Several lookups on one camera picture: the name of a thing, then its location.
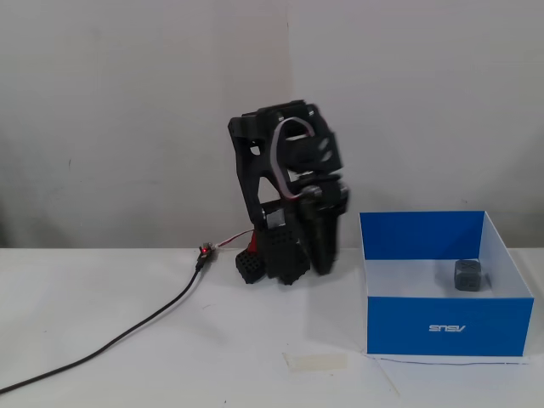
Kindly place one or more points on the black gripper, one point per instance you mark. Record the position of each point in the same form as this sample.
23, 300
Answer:
326, 225

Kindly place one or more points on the gray cube block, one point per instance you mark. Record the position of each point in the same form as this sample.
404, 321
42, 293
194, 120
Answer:
467, 275

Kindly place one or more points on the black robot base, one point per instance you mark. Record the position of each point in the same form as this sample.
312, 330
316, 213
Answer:
280, 259

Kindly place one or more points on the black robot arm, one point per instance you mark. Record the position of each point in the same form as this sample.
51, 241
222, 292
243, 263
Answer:
251, 170

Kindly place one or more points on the blue cardboard box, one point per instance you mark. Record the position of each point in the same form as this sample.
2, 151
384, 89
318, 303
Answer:
446, 325

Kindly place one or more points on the small board with red LED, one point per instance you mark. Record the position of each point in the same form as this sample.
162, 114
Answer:
205, 251

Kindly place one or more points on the clear tape strip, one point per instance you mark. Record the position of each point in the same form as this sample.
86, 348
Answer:
316, 362

